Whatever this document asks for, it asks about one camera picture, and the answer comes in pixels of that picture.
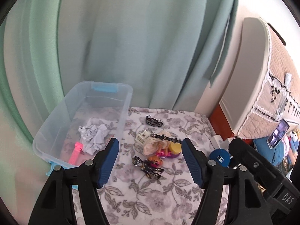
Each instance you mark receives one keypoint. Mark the white plastic toy crate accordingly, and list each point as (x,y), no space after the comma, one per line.
(142,137)

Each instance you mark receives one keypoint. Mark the green curtain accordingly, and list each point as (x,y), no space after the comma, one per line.
(167,50)

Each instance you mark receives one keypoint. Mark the white bed headboard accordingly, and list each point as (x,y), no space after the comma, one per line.
(248,75)

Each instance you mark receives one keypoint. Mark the black toy car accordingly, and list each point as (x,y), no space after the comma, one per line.
(153,122)

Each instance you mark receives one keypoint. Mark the blonde doll cream dress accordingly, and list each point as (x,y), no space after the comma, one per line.
(153,145)

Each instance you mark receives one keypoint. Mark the clear plastic storage bin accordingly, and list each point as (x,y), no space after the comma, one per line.
(87,103)

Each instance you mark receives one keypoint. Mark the smartphone on stand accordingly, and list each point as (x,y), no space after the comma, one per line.
(279,132)

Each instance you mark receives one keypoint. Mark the floral grey white blanket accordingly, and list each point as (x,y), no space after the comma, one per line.
(130,197)

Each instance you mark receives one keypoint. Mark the white power strip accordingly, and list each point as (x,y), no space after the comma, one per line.
(218,143)

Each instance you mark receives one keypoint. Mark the black flower headband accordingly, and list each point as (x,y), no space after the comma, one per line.
(165,138)

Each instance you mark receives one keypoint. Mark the blue ball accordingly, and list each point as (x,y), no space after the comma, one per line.
(220,156)

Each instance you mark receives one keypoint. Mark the pink hair roller clip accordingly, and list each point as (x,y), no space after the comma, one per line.
(76,152)

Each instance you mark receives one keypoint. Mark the small orange pink doll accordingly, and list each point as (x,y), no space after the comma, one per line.
(156,161)

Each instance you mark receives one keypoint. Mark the yellow purple sponge cylinder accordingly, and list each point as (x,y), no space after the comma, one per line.
(174,150)

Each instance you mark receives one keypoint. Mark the black silver action figure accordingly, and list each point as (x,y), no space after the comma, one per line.
(148,167)

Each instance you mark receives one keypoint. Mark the beige quilted lace cover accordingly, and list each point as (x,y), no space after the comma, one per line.
(279,96)

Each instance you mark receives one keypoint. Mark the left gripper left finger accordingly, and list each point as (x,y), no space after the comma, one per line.
(55,203)

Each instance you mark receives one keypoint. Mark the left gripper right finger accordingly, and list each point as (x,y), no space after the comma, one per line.
(246,204)

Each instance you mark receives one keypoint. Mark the white paper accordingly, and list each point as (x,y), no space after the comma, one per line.
(93,137)

